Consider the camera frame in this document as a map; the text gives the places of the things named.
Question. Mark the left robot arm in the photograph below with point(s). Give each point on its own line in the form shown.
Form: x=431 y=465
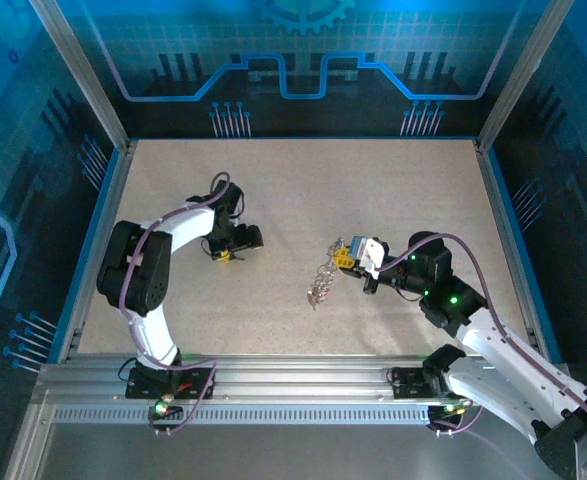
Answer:
x=193 y=230

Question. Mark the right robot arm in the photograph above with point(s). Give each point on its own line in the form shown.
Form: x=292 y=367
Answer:
x=498 y=395

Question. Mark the small LED control board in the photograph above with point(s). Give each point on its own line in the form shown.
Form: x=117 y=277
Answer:
x=162 y=410
x=450 y=408

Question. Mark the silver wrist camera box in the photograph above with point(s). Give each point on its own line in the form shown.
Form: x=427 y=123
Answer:
x=358 y=247

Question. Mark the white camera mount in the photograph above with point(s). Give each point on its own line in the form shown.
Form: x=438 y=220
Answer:
x=374 y=257

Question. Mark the aluminium side rail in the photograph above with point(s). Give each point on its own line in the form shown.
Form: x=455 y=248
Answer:
x=513 y=245
x=98 y=245

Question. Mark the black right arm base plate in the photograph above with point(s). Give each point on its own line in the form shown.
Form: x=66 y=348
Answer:
x=408 y=382

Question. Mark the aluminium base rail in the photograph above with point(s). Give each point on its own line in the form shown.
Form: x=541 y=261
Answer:
x=298 y=380

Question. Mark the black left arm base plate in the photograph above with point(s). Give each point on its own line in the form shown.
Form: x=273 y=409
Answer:
x=198 y=382

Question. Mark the aluminium frame post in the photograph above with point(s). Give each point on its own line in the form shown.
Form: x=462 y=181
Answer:
x=80 y=75
x=523 y=75

